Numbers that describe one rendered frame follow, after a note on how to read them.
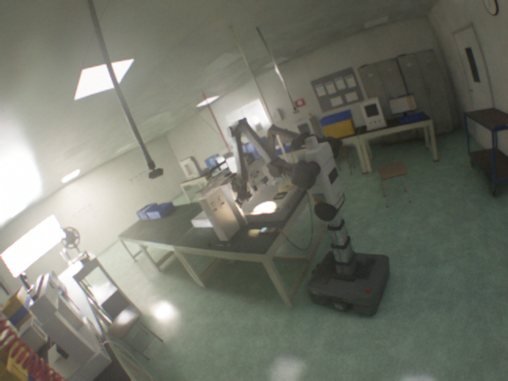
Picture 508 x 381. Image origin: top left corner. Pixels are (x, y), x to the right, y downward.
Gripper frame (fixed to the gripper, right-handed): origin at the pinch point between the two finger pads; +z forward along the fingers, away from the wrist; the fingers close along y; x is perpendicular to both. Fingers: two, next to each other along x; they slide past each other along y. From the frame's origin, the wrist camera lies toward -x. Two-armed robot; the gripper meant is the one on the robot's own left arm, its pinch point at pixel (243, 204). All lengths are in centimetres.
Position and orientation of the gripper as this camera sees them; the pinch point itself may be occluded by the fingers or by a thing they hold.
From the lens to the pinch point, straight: 169.7
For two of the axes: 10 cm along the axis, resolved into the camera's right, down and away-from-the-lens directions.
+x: 7.8, 3.8, -4.9
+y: -6.2, 5.0, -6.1
